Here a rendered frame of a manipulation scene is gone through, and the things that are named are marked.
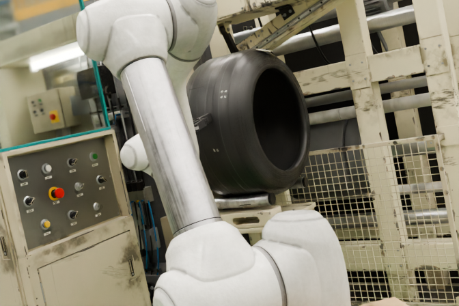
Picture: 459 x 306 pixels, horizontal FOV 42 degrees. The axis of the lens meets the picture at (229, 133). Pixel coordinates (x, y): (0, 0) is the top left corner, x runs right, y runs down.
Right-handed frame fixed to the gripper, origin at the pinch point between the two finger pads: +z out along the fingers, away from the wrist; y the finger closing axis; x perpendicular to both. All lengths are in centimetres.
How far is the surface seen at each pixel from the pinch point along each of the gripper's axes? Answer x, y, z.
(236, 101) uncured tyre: -3.0, -9.9, 8.1
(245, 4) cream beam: -36, 4, 55
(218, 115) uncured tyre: 0.1, -3.5, 3.9
